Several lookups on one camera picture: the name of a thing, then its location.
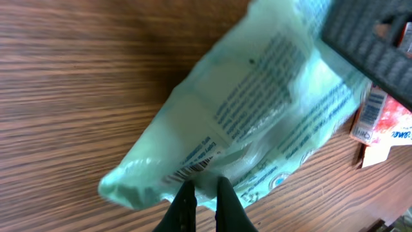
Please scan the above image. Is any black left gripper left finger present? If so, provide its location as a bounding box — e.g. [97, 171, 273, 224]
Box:
[153, 180, 197, 232]

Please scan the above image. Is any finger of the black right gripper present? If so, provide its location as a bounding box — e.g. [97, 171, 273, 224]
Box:
[321, 0, 411, 110]

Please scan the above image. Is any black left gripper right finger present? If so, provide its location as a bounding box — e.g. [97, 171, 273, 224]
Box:
[215, 177, 258, 232]

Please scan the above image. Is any orange small carton box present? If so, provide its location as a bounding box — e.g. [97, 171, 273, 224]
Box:
[350, 84, 411, 168]

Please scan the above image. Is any mint green wipes packet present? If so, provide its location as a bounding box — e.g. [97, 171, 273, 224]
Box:
[98, 0, 370, 210]

